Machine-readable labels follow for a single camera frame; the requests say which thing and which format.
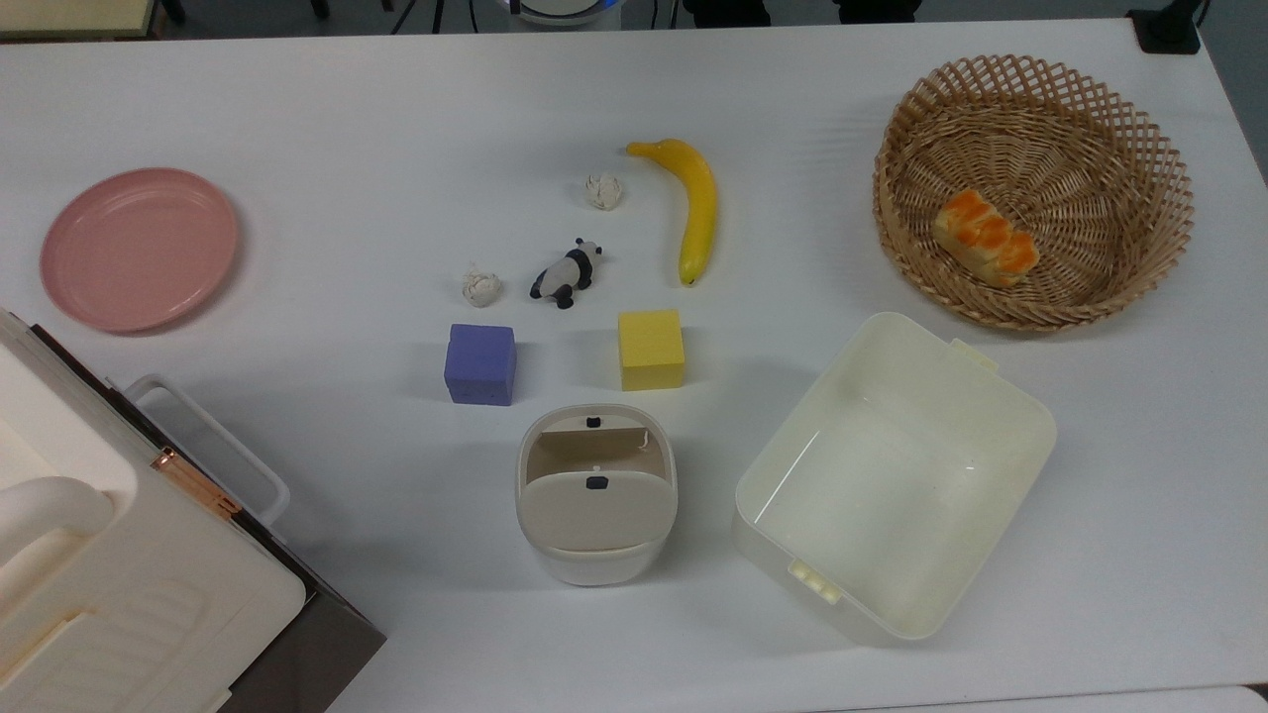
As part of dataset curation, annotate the woven wicker basket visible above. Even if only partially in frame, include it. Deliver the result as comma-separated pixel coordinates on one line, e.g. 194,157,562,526
873,54,1195,333

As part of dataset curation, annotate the beige side table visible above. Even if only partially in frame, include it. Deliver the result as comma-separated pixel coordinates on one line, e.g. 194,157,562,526
0,0,161,42

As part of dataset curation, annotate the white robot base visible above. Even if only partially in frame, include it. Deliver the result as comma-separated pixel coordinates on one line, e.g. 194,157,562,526
507,0,623,29

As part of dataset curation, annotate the pink round plate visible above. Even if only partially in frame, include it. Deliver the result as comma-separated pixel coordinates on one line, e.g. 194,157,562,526
40,167,241,335

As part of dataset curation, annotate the white frame handle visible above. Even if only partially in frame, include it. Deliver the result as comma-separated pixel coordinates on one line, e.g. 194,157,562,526
123,373,291,527

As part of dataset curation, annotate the cream plastic storage box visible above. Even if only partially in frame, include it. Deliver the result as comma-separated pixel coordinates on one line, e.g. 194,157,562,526
732,312,1058,647

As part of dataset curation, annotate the black white panda toy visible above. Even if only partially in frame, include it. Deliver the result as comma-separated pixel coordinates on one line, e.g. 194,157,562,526
529,238,604,311

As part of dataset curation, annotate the orange glazed bread loaf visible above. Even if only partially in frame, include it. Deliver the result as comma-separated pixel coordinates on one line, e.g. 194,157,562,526
931,190,1041,288

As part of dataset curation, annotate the black table clamp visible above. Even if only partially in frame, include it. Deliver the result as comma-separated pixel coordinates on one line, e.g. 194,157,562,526
1127,0,1212,55

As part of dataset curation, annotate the yellow foam cube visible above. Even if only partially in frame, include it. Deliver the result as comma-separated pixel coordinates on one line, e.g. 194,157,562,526
618,310,687,392

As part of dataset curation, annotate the purple foam cube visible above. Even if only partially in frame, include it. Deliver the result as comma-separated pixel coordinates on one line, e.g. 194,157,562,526
443,323,518,407

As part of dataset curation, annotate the beige desktop trash bin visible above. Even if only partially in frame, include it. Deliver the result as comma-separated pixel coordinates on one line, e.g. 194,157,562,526
514,403,680,587

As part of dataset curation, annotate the copper clasp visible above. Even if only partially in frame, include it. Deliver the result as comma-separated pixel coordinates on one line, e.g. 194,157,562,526
151,447,243,519

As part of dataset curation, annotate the yellow banana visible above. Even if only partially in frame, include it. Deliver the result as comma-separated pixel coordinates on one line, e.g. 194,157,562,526
625,139,718,287

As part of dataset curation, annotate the white case with handle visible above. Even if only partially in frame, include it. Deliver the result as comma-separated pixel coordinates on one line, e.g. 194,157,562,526
0,307,308,713

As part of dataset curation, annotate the white appliance with handle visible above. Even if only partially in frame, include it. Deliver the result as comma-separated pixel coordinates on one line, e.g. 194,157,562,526
30,324,387,713

